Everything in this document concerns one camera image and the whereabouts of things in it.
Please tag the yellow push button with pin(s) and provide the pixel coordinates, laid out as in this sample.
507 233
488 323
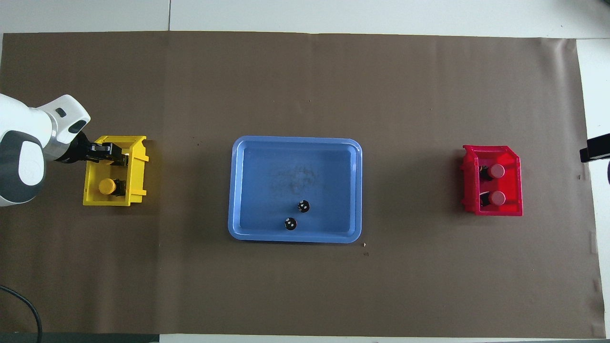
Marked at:
106 186

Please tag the yellow plastic storage bin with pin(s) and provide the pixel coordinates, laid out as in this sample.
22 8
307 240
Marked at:
93 193

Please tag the small black cylinder component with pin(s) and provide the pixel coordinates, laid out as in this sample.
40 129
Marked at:
290 224
303 206

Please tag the blue plastic tray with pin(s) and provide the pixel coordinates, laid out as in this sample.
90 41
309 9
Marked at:
267 209

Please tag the brown paper table mat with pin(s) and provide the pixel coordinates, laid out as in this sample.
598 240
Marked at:
305 71

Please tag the red push button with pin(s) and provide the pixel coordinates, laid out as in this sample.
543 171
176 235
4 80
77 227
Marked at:
497 170
497 197

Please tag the red plastic storage bin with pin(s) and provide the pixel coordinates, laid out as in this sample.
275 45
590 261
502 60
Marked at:
513 183

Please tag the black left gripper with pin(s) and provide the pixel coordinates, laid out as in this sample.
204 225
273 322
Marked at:
76 152

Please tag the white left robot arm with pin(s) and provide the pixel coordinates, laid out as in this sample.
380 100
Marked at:
24 157

